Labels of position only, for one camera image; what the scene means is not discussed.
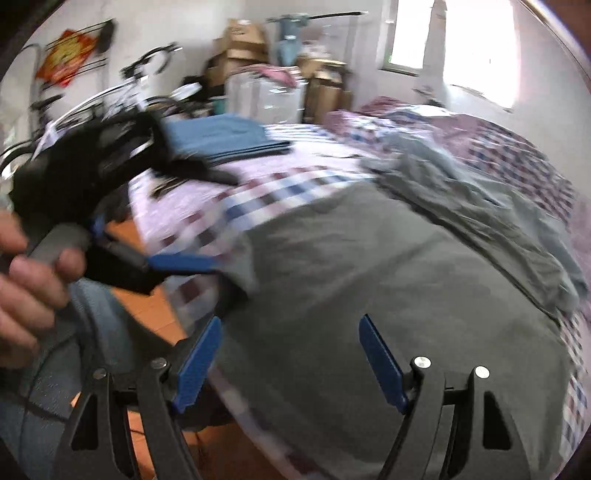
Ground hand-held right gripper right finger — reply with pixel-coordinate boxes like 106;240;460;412
359;314;539;480

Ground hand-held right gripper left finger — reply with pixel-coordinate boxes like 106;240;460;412
51;316;225;480

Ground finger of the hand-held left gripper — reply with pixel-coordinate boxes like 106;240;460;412
83;217;223;297
151;156;239;186

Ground dark grey t-shirt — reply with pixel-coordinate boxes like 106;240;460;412
210;182;579;480

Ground folded blue clothes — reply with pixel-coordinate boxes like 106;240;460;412
164;113;295;165

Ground black clothes rack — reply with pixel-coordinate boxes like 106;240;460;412
267;10;371;26

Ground person's left hand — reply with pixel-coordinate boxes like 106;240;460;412
0;210;89;366

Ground checked bed sheet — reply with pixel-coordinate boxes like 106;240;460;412
124;122;591;480

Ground bicycle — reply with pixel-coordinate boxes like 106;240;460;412
0;41;195;186

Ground white storage box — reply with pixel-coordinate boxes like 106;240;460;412
225;69;311;126

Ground pink cloth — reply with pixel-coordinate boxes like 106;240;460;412
252;65;301;88

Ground stacked cardboard boxes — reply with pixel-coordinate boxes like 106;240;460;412
205;18;271;88

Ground person's leg in jeans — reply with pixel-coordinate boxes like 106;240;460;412
0;277;154;480

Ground teal plush toy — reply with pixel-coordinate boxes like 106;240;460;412
270;16;308;68

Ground light grey-green shirt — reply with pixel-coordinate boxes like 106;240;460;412
365;134;588;320

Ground window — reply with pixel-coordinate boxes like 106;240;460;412
379;0;519;112

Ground checked purple quilt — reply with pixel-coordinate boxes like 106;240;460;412
323;95;579;219

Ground printed white curtain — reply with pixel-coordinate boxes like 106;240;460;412
416;0;516;112

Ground red wall decoration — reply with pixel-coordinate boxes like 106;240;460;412
34;28;101;89

